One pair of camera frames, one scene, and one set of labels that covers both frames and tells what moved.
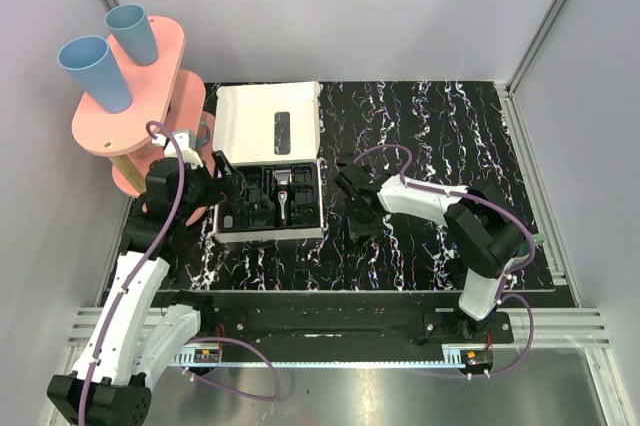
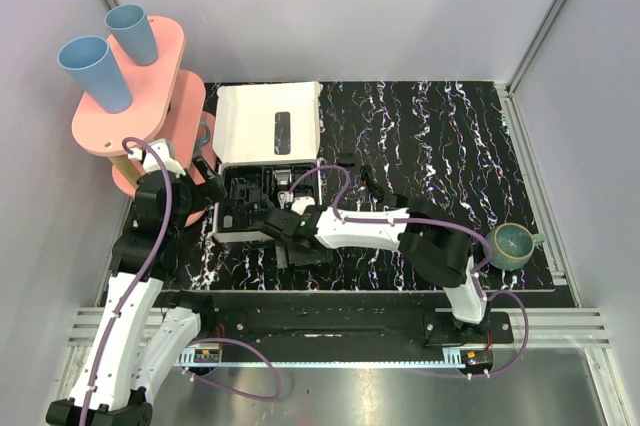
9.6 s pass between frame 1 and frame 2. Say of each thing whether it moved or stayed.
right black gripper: moved
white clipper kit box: stayed
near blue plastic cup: stayed
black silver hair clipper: stayed
